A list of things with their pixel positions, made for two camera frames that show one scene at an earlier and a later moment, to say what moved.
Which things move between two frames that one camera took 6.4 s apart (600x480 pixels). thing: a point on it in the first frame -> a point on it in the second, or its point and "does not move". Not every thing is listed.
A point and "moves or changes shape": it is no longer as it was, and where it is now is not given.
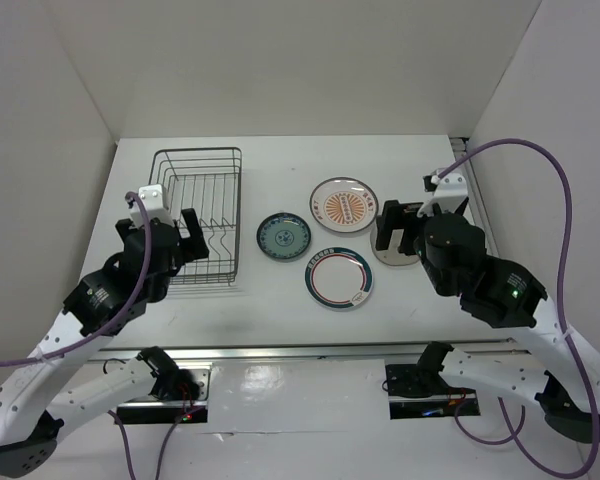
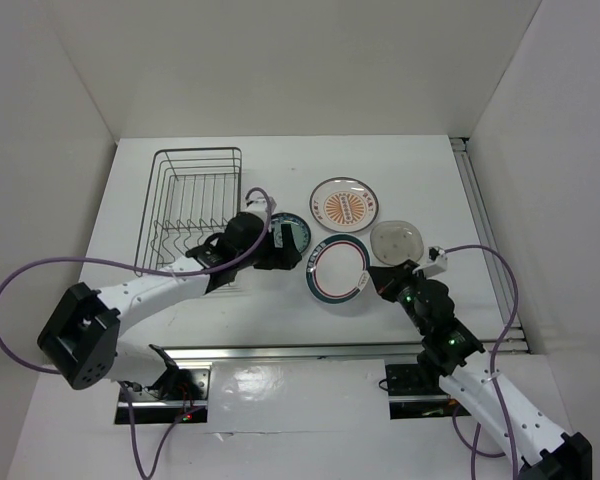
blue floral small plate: x=283 y=235 does not move
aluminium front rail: x=293 y=350 does not move
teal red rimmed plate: x=338 y=278 moves or changes shape
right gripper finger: x=392 y=218 -> x=382 y=277
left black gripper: x=194 y=246 -> x=281 y=258
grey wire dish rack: x=208 y=181 does not move
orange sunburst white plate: x=344 y=205 does not move
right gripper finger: x=412 y=223 -> x=404 y=269
